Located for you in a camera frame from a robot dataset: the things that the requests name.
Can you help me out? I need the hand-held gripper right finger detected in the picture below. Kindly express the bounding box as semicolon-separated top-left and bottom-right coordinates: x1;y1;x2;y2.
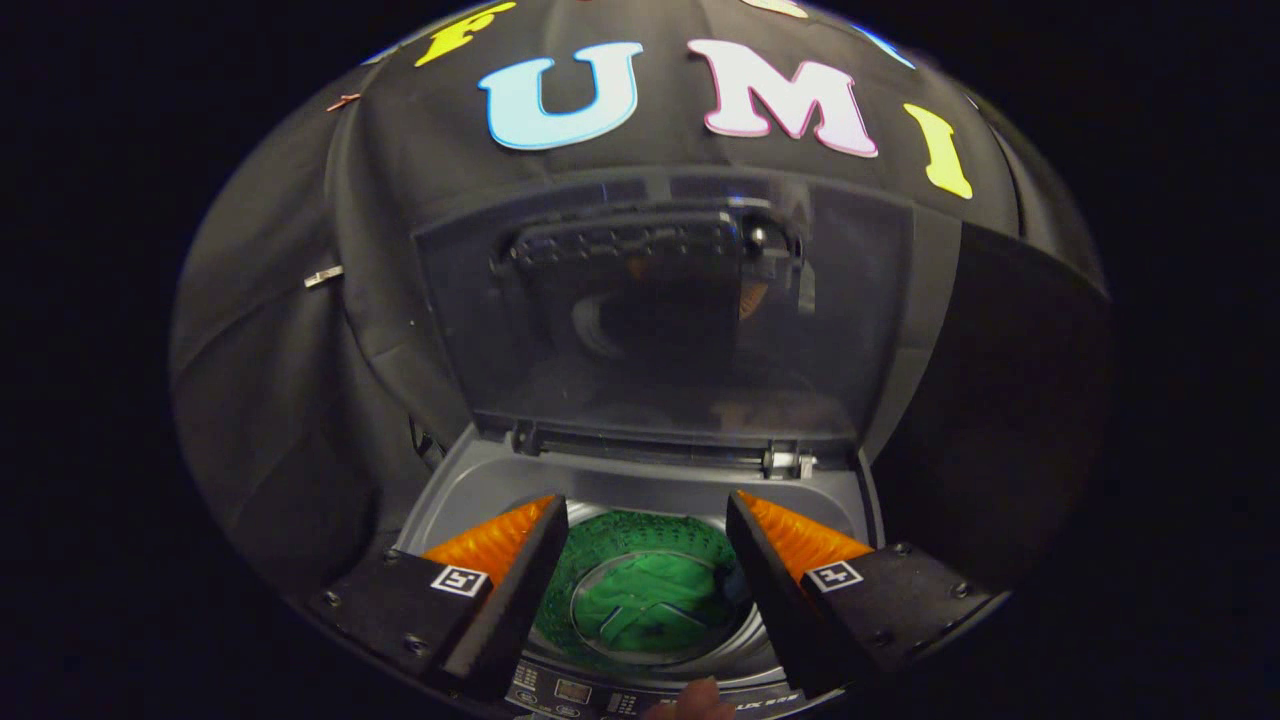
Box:
727;489;1001;699

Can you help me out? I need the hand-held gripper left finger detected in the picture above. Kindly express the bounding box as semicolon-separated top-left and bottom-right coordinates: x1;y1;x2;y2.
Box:
305;493;569;702

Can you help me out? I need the green shirt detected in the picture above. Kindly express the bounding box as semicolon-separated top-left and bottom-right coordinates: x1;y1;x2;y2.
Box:
570;552;747;657

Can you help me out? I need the dark washing machine lid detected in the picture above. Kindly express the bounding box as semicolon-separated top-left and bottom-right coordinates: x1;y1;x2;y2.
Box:
414;168;917;469

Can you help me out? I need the black backdrop cloth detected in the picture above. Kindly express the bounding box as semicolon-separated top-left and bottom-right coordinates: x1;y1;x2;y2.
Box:
170;0;1111;601

